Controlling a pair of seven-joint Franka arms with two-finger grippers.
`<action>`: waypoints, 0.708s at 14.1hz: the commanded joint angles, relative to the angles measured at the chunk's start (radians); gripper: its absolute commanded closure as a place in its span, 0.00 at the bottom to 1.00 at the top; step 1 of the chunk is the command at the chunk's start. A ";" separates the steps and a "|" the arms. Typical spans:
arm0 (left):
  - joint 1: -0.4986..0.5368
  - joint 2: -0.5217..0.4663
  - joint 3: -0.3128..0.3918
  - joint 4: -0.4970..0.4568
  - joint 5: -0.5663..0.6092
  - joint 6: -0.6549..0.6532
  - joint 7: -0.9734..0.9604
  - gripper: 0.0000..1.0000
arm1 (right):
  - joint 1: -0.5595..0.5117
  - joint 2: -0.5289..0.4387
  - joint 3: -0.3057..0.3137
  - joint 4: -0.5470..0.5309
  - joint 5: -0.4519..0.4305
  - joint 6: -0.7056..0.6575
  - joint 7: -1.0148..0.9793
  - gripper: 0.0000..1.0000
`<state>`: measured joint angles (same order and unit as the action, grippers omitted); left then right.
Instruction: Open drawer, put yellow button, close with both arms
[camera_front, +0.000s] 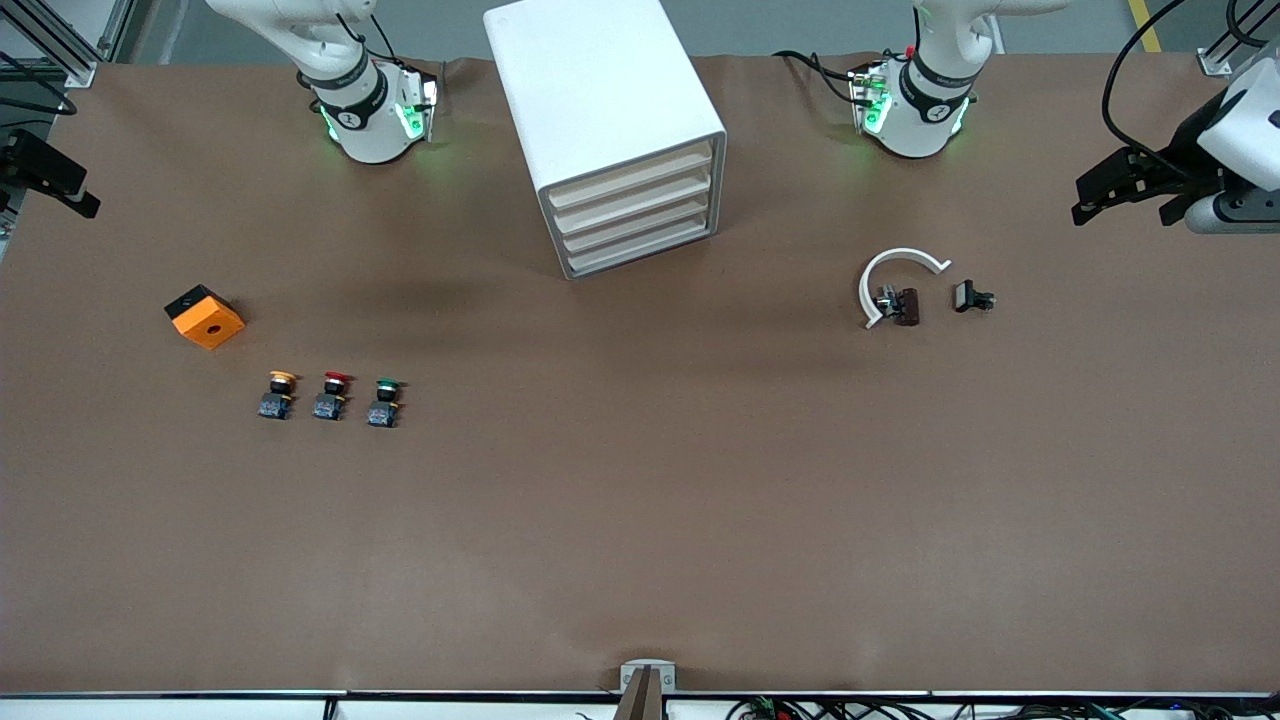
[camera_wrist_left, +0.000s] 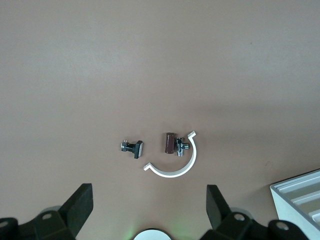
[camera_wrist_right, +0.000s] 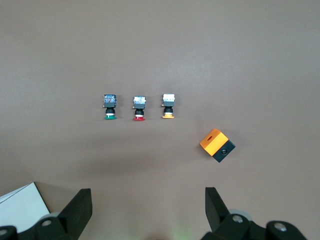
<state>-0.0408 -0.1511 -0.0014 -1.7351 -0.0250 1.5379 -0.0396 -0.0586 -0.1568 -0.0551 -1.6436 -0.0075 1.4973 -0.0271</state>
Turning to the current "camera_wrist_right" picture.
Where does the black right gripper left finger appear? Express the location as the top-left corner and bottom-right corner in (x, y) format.
(34, 188), (93, 240)

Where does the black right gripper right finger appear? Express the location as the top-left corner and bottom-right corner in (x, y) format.
(201, 186), (266, 240)

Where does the yellow push button switch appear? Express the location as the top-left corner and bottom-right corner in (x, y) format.
(161, 93), (176, 120)

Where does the white drawer cabinet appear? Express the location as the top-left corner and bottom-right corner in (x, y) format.
(0, 181), (51, 233)

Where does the orange cube block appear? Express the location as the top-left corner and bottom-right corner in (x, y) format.
(199, 128), (236, 164)

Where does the green push button switch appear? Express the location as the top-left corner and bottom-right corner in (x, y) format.
(102, 93), (118, 121)

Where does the red push button switch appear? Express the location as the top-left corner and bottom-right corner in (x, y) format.
(132, 95), (147, 122)

